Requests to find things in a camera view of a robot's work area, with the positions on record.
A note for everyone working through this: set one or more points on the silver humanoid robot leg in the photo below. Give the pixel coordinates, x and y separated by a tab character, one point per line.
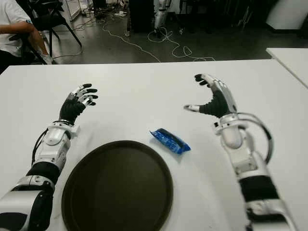
160	16

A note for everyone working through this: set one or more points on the blue Oreo cookie pack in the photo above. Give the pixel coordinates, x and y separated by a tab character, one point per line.
168	141

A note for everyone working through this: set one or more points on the black folding chair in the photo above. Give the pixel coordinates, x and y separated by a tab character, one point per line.
51	18

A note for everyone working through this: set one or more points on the black cabinet on casters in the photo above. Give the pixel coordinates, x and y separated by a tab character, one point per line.
142	16

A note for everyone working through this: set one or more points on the left robot arm silver black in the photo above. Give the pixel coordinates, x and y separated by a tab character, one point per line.
51	149

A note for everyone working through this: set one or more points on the left robot hand black silver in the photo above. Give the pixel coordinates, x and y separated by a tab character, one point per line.
71	109

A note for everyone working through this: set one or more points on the right robot arm silver black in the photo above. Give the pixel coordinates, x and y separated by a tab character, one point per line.
250	168

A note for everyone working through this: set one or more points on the white framed panel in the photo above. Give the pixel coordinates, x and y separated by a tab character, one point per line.
74	10

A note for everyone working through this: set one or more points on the white curved panel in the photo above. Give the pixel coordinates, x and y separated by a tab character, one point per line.
288	14

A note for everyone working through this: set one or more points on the seated person white shirt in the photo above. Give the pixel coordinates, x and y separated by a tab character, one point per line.
10	29

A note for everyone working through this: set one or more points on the dark brown round tray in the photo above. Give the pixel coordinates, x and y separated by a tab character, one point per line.
118	190

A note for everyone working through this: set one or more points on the white side table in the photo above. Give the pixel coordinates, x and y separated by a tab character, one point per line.
291	62

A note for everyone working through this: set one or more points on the right robot hand black silver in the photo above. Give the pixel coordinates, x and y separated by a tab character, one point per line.
220	103

